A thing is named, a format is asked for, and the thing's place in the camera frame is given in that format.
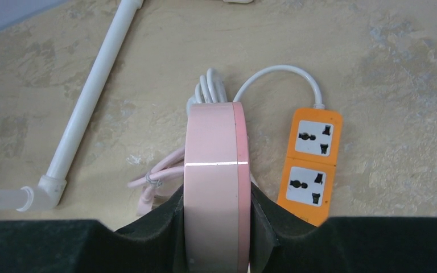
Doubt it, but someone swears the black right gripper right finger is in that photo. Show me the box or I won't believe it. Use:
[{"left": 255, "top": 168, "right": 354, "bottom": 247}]
[{"left": 250, "top": 186, "right": 437, "bottom": 272}]

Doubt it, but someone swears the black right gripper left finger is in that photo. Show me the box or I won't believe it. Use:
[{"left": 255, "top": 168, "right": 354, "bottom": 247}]
[{"left": 0, "top": 188, "right": 187, "bottom": 272}]

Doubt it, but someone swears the orange power strip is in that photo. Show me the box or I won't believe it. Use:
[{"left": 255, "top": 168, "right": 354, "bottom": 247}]
[{"left": 277, "top": 108, "right": 343, "bottom": 226}]

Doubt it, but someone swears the pink round socket base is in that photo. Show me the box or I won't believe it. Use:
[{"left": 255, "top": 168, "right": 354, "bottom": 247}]
[{"left": 183, "top": 102, "right": 252, "bottom": 272}]

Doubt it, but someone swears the pink power cord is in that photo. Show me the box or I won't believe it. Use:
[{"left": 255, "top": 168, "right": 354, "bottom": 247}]
[{"left": 127, "top": 146, "right": 187, "bottom": 218}]

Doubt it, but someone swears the white power cord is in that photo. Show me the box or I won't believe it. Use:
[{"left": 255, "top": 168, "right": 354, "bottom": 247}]
[{"left": 185, "top": 64, "right": 325, "bottom": 118}]

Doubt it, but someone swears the white PVC pipe frame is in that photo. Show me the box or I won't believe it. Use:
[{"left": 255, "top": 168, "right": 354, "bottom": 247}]
[{"left": 0, "top": 1, "right": 251, "bottom": 219}]

